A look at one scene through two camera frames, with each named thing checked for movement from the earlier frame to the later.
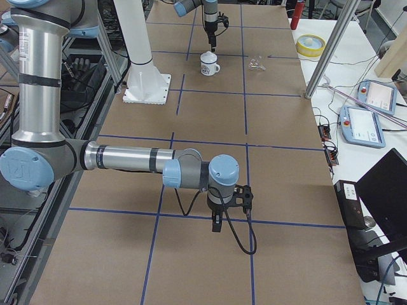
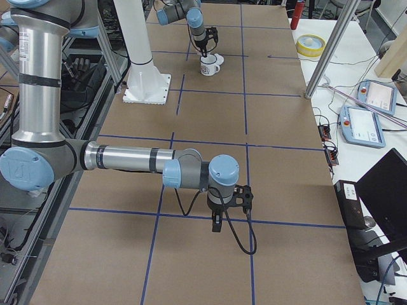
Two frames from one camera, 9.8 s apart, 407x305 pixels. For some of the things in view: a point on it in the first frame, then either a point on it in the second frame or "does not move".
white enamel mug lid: [208, 58] -> [219, 59]
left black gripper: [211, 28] -> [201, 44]
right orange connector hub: [332, 157] does not move
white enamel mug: [208, 66] does not move
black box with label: [350, 203] does not move
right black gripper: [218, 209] does not move
